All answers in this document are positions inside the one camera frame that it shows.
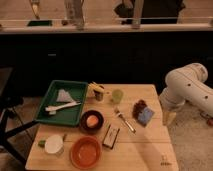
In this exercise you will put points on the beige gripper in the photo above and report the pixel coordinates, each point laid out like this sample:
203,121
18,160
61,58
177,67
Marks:
168,117

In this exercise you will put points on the yellow banana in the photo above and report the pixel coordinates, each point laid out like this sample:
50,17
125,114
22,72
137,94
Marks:
96,87

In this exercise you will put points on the green plastic cup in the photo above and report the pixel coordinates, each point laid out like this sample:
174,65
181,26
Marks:
117,96

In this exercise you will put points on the white cup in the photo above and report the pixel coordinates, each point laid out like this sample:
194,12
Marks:
54,145

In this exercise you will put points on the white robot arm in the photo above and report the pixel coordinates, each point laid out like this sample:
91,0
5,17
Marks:
186,84

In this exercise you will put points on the green plastic tray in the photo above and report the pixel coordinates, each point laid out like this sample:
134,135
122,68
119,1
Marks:
68,116

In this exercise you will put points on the green lime piece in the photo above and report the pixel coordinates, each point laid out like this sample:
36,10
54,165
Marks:
41,143

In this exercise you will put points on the brown grape bunch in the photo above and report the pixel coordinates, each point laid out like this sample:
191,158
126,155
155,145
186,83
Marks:
138,108

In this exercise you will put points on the blue sponge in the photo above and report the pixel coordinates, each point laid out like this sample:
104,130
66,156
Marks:
145,116

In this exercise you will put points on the black white small box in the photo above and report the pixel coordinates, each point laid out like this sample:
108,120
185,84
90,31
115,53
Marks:
111,136

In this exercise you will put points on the grey folded cloth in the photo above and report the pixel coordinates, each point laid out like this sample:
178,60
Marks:
64,96

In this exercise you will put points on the dark bowl with orange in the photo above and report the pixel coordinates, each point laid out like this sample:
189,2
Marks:
91,121

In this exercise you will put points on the red bowl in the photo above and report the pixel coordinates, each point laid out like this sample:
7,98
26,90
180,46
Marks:
86,152

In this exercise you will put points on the white spatula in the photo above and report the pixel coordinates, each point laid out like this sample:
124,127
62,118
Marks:
55,108

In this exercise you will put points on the black chair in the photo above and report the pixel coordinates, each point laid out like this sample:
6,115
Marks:
6,113

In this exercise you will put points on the small dark can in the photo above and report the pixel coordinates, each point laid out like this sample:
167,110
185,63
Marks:
98,96

